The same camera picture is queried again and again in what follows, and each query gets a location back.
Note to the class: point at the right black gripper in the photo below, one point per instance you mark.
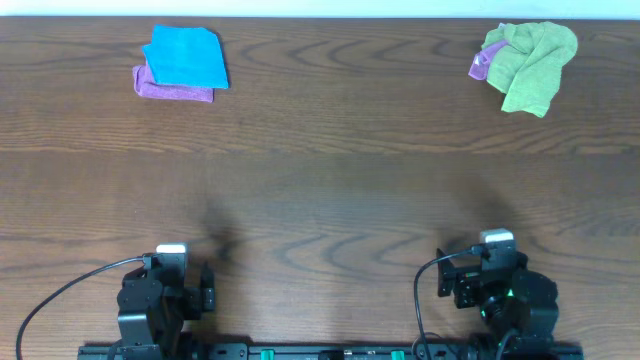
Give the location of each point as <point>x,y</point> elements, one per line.
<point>465,281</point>

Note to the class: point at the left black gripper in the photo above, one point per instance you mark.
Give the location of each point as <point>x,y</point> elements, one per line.
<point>202,298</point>

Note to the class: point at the blue microfiber cloth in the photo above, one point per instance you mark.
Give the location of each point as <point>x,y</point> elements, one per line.
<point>190,57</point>

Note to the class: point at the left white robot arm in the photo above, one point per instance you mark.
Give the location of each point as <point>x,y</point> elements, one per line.
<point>154,304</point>

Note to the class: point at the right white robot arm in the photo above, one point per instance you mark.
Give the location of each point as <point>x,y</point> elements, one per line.
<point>518,306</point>

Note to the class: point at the folded purple cloth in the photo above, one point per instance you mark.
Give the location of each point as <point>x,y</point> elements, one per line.
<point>145,86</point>

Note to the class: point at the small purple cloth under green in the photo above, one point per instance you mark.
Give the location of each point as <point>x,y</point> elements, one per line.
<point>481,63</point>

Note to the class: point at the green crumpled cloth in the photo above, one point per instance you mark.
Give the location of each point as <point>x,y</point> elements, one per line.
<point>526,63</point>

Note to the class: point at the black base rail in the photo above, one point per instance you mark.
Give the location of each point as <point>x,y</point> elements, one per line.
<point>242,351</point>

